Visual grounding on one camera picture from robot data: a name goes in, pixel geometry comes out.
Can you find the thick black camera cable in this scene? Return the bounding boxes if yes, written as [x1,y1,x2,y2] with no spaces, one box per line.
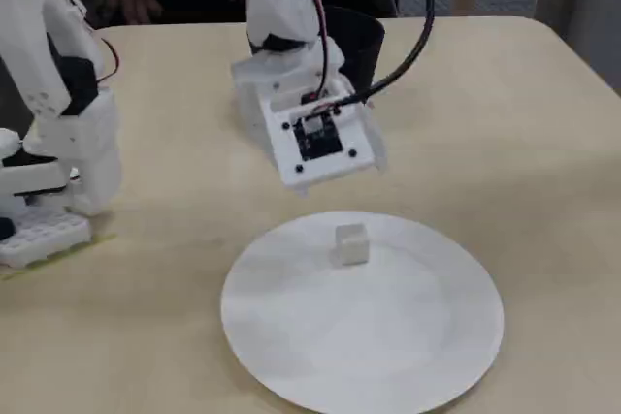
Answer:
[339,0,437,106]

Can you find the red gripper servo wires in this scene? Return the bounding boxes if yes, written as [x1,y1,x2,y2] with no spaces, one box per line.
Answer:
[283,0,339,108]

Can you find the white perforated base plate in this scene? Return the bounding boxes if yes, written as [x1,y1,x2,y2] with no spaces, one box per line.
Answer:
[0,212,93,270]

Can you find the person hand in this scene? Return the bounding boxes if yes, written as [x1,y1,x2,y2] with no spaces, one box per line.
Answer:
[118,0,165,27]

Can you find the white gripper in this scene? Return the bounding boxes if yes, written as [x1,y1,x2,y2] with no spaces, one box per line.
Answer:
[230,37,390,185]

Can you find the white cube block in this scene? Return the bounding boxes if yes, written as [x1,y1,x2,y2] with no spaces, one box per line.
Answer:
[331,223,371,269]

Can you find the white round plate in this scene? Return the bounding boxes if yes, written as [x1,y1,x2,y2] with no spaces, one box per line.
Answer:
[220,211,506,414]

